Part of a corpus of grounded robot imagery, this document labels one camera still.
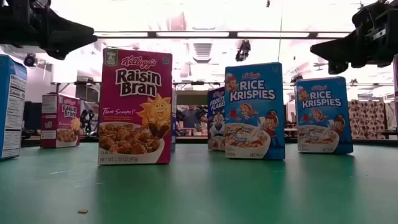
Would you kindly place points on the black divider panel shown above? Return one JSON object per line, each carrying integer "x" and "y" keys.
{"x": 32, "y": 115}

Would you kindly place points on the blue Rice Krispies cereal box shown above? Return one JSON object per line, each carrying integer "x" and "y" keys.
{"x": 12, "y": 109}
{"x": 255, "y": 124}
{"x": 323, "y": 124}

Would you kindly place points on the pink Raisin Bran cereal box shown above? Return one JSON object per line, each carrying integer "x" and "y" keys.
{"x": 133, "y": 109}
{"x": 59, "y": 124}

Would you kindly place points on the black ceiling spotlight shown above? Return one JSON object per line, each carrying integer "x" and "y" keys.
{"x": 29, "y": 60}

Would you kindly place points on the black overhead camera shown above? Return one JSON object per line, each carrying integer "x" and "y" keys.
{"x": 244, "y": 49}

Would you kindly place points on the black aluminium table frame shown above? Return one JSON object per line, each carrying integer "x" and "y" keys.
{"x": 373, "y": 141}

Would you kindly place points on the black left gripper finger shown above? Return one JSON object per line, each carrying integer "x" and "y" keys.
{"x": 71, "y": 35}
{"x": 57, "y": 53}

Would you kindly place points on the small brown crumb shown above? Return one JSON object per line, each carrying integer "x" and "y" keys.
{"x": 83, "y": 211}

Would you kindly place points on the person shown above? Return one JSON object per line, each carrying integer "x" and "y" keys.
{"x": 95, "y": 116}
{"x": 191, "y": 118}

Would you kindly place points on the black overhead frame bar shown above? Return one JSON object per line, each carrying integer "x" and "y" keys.
{"x": 233, "y": 34}

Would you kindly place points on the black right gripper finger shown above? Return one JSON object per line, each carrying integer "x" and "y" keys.
{"x": 338, "y": 68}
{"x": 335, "y": 49}

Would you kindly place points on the green table mat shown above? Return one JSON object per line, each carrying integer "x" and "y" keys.
{"x": 199, "y": 193}

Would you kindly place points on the black background robot arm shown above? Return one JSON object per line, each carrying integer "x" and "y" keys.
{"x": 87, "y": 123}

